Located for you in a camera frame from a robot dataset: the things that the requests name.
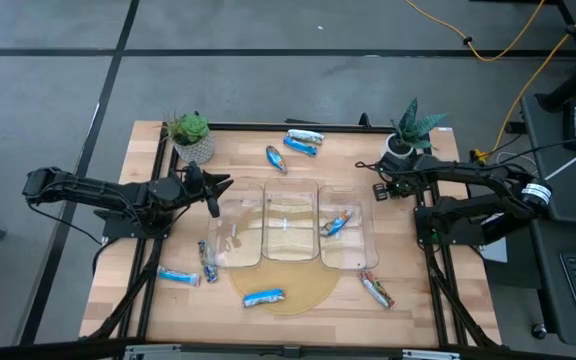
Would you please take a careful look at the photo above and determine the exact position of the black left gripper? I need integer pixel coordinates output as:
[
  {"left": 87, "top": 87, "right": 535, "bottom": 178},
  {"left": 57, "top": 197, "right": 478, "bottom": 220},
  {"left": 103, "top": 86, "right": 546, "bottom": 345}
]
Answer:
[{"left": 182, "top": 160, "right": 235, "bottom": 219}]

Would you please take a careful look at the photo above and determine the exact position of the blue brown Chewy granola bar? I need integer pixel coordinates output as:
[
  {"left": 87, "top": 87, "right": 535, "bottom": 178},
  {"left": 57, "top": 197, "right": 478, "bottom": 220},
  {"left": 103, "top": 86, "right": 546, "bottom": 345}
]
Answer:
[{"left": 319, "top": 208, "right": 354, "bottom": 238}]

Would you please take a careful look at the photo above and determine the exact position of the dark blue granola bar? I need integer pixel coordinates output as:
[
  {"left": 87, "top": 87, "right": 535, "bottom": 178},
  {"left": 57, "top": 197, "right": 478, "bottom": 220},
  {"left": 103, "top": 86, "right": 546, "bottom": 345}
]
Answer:
[{"left": 197, "top": 238, "right": 219, "bottom": 284}]

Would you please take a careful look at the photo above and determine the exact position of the light blue granola bar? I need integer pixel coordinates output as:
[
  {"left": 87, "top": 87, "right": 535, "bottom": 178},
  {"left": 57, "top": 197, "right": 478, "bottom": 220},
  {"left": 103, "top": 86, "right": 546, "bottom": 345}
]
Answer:
[{"left": 156, "top": 264, "right": 202, "bottom": 288}]

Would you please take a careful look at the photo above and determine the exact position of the red green granola bar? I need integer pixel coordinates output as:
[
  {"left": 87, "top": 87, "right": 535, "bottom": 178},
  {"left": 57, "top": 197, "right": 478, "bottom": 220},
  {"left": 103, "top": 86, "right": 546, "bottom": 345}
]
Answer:
[{"left": 359, "top": 269, "right": 397, "bottom": 310}]

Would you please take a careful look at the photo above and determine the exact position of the granola bar with red end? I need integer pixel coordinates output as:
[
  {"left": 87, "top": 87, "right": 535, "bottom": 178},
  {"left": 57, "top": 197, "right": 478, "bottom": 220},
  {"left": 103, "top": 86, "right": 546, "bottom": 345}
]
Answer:
[{"left": 242, "top": 287, "right": 287, "bottom": 309}]

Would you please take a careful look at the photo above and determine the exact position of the snake plant in white pot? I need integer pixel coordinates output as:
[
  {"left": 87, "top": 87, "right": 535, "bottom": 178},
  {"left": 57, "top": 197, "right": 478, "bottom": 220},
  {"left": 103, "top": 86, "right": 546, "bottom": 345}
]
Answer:
[{"left": 384, "top": 97, "right": 449, "bottom": 162}]

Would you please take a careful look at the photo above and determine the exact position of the clear plastic bin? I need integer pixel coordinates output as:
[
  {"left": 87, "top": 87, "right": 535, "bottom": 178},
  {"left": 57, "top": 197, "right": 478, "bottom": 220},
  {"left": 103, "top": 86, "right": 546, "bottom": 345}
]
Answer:
[
  {"left": 206, "top": 185, "right": 265, "bottom": 270},
  {"left": 261, "top": 177, "right": 321, "bottom": 263},
  {"left": 317, "top": 183, "right": 380, "bottom": 271}
]

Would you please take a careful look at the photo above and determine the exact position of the succulent in triangle-patterned pot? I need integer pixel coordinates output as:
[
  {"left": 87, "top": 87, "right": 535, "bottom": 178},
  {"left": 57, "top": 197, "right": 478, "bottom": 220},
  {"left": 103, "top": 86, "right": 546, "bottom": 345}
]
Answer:
[{"left": 160, "top": 110, "right": 217, "bottom": 166}]

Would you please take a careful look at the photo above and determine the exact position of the round woven straw placemat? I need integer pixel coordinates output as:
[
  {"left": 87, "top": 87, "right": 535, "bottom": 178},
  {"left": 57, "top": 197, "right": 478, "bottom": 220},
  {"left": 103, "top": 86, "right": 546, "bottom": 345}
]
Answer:
[{"left": 227, "top": 203, "right": 343, "bottom": 317}]

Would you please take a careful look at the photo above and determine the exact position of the white paper sheet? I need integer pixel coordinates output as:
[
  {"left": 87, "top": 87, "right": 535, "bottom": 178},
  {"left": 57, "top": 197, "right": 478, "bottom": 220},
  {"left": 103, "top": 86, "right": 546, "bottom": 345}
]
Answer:
[{"left": 480, "top": 238, "right": 510, "bottom": 264}]

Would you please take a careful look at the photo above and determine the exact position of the dark desk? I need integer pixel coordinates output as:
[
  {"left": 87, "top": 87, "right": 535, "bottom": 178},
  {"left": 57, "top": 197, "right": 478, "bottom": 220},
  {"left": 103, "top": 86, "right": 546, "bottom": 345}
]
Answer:
[{"left": 520, "top": 92, "right": 576, "bottom": 351}]

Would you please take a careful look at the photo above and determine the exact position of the black chair base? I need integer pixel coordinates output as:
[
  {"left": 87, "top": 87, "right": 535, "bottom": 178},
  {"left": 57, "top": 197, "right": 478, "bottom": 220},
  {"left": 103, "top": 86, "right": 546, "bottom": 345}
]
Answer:
[{"left": 535, "top": 0, "right": 576, "bottom": 114}]

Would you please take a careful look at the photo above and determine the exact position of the black aluminium rig frame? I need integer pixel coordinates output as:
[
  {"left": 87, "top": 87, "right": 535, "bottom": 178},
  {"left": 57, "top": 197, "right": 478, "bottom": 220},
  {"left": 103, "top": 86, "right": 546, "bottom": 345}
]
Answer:
[{"left": 0, "top": 112, "right": 576, "bottom": 360}]

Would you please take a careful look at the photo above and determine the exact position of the yellow extension cable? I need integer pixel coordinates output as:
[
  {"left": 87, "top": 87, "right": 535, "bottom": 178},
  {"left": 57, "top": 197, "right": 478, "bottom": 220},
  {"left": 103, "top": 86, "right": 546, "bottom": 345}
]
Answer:
[{"left": 402, "top": 0, "right": 576, "bottom": 162}]

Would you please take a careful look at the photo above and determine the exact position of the black cable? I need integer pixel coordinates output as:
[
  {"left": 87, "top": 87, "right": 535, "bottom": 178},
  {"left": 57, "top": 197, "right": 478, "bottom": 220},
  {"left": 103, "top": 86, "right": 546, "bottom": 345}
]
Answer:
[{"left": 490, "top": 133, "right": 576, "bottom": 157}]

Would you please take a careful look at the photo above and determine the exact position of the silver aluminium bracket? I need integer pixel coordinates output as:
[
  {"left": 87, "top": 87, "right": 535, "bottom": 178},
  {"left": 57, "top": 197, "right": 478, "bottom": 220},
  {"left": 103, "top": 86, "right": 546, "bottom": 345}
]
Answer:
[
  {"left": 401, "top": 348, "right": 462, "bottom": 360},
  {"left": 123, "top": 343, "right": 182, "bottom": 360}
]

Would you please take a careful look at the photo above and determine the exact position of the white cable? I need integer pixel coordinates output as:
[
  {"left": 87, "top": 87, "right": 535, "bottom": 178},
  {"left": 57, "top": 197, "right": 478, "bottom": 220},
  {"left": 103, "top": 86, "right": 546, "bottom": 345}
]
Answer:
[{"left": 542, "top": 147, "right": 576, "bottom": 182}]

